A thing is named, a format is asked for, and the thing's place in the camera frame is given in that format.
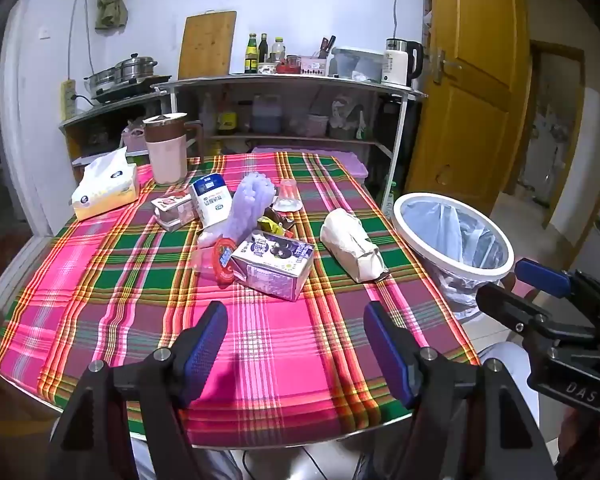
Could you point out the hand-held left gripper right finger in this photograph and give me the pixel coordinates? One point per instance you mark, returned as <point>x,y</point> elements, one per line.
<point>387,355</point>

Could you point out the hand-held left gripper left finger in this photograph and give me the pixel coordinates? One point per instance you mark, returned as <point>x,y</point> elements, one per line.
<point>207,352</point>

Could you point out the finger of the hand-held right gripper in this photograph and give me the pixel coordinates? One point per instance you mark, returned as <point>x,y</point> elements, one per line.
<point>510,307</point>
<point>542,277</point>

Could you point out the translucent plastic bin liner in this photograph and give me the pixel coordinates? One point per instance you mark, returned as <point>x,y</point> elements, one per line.
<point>460,235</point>

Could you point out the red lidded jelly cup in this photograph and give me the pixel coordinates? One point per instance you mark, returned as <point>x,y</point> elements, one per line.
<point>222,257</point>

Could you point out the purple milk carton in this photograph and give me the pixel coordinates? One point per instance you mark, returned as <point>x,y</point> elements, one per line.
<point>275,265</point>

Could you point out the white paper bag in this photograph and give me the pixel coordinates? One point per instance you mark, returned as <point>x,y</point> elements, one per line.
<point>352,245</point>

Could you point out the white round trash bin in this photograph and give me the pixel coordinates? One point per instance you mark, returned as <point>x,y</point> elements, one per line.
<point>397,212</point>

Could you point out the brown gold foil wrapper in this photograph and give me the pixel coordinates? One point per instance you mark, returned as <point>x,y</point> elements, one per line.
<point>275,222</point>

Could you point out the small grey carton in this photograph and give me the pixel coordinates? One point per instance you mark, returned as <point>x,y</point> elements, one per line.
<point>172,210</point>

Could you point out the white blue milk carton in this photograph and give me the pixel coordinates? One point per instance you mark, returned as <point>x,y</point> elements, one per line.
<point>211,202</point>

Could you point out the clear plastic cup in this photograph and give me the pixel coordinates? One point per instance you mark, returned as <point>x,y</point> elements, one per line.
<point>286,197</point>

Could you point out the pink green plaid tablecloth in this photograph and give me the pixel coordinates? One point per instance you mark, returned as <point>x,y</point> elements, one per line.
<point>105,285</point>

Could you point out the small green bottle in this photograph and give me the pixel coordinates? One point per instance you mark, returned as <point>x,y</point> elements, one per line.
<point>392,195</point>

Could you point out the white yellow tissue box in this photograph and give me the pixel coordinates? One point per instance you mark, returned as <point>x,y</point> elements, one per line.
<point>105,185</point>

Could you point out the purple lidded storage box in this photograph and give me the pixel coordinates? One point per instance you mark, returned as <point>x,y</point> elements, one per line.
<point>350,160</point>

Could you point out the pink brown pitcher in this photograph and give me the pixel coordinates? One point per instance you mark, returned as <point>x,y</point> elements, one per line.
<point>165,155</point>

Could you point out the wooden door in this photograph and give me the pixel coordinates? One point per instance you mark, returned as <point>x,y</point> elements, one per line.
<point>475,85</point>

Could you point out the pink basin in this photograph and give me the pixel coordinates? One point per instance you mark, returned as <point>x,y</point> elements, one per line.
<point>135,137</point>

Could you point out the yellow label oil bottle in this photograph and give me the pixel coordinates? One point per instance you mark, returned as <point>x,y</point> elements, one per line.
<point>226,117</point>

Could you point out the white plastic bottle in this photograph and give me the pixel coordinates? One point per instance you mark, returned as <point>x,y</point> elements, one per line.
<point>207,115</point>

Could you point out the dark jar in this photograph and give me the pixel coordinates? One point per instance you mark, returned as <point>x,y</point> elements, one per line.
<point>244,117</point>

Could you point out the small pink bucket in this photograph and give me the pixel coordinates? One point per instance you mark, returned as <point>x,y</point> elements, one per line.
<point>317,125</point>

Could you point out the crumpled plastic bags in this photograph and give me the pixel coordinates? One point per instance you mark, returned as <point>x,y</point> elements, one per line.
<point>347,115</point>

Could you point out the grey plastic jug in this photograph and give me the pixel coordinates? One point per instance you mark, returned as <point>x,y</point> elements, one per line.
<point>266,115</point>

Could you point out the white electric kettle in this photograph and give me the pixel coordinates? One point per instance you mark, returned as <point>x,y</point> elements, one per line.
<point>395,65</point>

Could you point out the low steel counter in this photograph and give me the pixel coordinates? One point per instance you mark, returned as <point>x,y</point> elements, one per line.
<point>105,110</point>

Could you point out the black induction cooker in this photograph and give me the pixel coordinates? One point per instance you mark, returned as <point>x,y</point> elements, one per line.
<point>130,89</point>

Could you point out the steel shelf unit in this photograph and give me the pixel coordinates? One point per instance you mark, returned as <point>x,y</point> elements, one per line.
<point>290,82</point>

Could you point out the clear plastic storage container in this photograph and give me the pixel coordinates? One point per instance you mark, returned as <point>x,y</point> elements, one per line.
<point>357,62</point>

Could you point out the yellow power strip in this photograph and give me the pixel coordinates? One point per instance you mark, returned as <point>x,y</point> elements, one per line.
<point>68,97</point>

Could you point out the steel pan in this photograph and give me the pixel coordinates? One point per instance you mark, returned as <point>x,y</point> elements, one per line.
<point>102,80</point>

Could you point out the steel steamer pot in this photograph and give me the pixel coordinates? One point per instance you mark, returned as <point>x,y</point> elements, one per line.
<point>136,67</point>

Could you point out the small red container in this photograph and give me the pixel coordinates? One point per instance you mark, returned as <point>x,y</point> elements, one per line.
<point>286,67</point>

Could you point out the green glass bottle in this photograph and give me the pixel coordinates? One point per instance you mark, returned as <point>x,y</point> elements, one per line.
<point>251,57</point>

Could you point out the pink utensil holder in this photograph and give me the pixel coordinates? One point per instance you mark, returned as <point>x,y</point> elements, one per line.
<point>314,65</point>

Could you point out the wooden cutting board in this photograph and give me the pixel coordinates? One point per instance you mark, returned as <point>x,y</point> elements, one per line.
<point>207,45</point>

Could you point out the dark sauce bottle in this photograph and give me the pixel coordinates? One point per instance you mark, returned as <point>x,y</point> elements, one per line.
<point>263,50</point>

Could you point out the clear plastic bottle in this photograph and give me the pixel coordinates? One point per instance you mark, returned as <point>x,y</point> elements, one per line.
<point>278,50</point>

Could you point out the white wall socket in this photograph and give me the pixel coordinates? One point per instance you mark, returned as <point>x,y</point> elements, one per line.
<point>44,33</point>

